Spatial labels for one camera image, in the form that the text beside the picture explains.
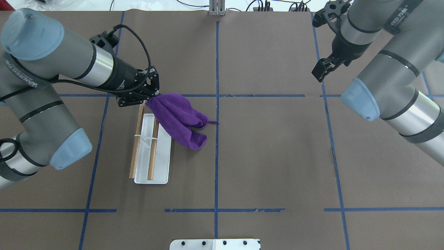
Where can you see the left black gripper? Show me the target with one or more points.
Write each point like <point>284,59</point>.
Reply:
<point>125,78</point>

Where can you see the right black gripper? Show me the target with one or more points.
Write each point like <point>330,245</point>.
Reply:
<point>341,49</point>

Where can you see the purple towel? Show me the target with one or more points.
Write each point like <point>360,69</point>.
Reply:
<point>179,119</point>

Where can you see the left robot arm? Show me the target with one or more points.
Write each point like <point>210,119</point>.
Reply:
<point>38,51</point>

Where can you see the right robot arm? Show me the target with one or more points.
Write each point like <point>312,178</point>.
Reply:
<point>384,87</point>

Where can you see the left wooden rack rod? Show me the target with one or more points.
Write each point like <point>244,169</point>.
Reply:
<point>136,141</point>

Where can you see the wooden rack rod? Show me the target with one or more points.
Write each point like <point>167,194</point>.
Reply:
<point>155,132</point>
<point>136,141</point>

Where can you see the right wooden rack rod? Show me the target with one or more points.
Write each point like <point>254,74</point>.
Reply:
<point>155,132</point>

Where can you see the white rack base tray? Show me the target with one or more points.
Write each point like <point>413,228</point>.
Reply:
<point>163,154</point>

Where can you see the black power strip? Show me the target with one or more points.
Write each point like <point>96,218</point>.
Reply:
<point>279,5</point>

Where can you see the clear plastic wrap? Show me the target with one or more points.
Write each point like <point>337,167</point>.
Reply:
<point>41,5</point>

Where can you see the white rack wire bracket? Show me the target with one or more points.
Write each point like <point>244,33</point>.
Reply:
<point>146,141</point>

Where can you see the grey aluminium post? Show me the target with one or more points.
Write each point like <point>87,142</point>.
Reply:
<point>217,8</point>

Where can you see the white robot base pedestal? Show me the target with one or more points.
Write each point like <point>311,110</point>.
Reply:
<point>215,244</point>

